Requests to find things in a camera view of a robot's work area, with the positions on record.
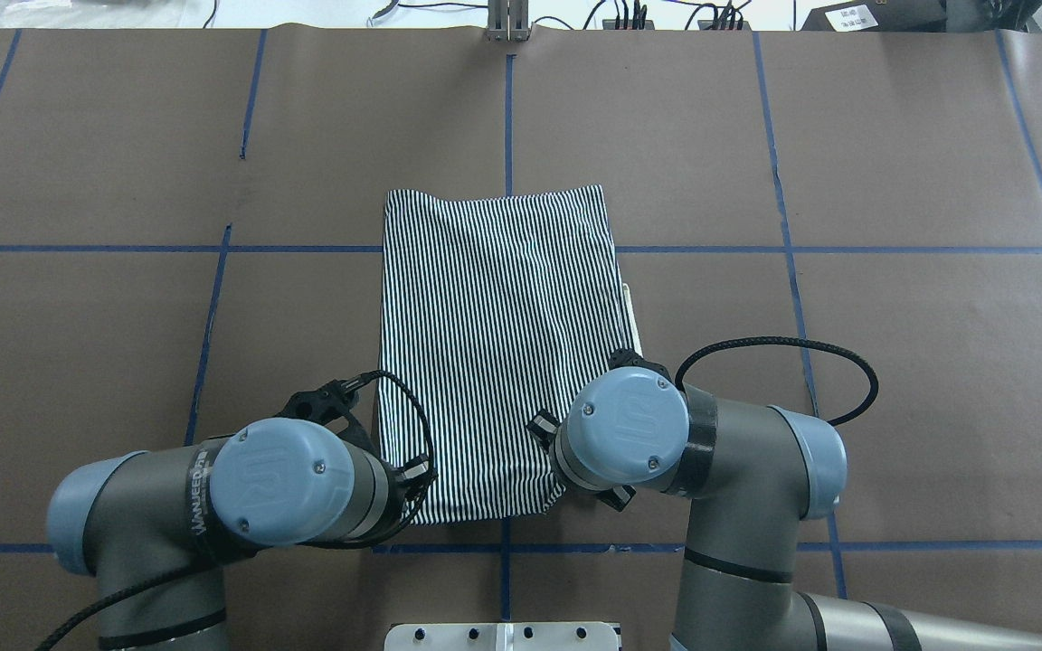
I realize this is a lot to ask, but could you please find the silver robot arm image-left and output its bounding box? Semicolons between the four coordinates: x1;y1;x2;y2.
526;336;1042;650

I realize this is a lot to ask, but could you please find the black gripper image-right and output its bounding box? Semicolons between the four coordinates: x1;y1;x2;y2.
284;380;436;507

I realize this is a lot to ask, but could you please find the black cable on image-right arm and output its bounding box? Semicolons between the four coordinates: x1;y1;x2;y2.
340;369;439;548

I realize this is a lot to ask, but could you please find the aluminium frame post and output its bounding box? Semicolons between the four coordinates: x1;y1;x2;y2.
485;0;532;42

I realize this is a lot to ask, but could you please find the black cable on image-left arm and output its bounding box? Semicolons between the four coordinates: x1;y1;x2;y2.
673;336;880;428

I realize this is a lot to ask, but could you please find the navy white striped polo shirt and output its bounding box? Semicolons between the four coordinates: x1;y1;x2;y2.
377;184;634;526

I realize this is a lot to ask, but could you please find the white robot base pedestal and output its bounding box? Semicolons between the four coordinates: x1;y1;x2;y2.
384;621;623;650

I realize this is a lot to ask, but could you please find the black box with white label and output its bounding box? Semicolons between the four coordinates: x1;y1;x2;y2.
798;1;947;33

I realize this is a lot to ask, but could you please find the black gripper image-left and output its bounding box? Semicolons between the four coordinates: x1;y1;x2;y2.
526;348;674;514

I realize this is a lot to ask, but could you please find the silver robot arm image-right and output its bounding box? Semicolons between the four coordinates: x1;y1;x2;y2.
40;370;437;650

